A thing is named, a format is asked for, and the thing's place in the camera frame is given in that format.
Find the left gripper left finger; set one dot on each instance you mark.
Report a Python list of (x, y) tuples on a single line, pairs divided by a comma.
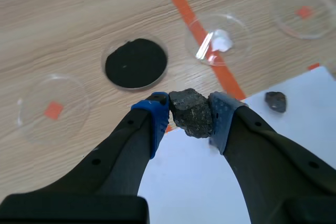
[(123, 155)]

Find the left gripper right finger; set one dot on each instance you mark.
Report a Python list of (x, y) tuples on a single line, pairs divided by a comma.
[(265, 161)]

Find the large dark stone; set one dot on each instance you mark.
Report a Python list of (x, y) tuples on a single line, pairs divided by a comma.
[(191, 113)]

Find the small dark stone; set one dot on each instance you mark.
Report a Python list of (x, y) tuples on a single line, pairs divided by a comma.
[(276, 101)]

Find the white sheet of paper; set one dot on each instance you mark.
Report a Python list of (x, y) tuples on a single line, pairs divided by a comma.
[(191, 182)]

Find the empty clear glass dish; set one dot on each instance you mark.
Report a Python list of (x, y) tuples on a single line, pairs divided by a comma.
[(302, 12), (53, 108)]

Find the glass dish with black powder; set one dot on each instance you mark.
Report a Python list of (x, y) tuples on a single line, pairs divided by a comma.
[(136, 62)]

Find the white lump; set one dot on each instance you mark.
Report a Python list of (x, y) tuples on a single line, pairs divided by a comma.
[(221, 41)]

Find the glass dish with white lump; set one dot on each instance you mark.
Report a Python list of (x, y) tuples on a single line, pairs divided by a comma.
[(219, 39)]

